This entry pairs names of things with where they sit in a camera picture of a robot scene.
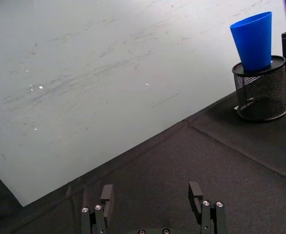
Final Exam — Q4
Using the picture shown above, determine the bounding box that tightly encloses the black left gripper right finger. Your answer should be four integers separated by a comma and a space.
188, 181, 228, 234

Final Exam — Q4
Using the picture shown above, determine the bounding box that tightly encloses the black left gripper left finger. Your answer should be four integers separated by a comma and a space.
81, 184, 114, 234

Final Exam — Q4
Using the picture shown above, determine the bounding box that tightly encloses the black table cloth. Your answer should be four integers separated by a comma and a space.
0, 70, 286, 234

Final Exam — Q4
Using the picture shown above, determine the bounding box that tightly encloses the black mesh pen holder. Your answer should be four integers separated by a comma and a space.
231, 55, 286, 122

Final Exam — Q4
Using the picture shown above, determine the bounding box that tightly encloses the blue plastic cup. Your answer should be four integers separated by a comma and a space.
229, 11, 273, 72

